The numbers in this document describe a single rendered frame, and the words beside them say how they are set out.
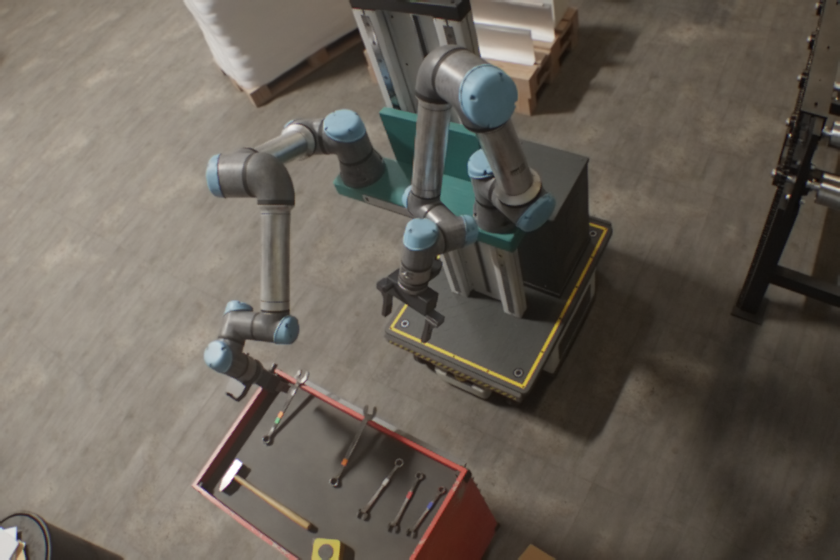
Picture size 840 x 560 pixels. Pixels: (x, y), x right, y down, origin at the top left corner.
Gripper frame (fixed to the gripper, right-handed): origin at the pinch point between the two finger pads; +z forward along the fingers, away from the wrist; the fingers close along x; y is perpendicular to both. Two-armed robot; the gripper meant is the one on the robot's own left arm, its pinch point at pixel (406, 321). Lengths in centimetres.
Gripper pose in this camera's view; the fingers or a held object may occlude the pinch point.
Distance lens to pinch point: 161.5
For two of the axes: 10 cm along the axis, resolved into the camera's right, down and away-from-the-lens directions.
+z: -1.2, 7.2, 6.8
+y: -6.3, 4.8, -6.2
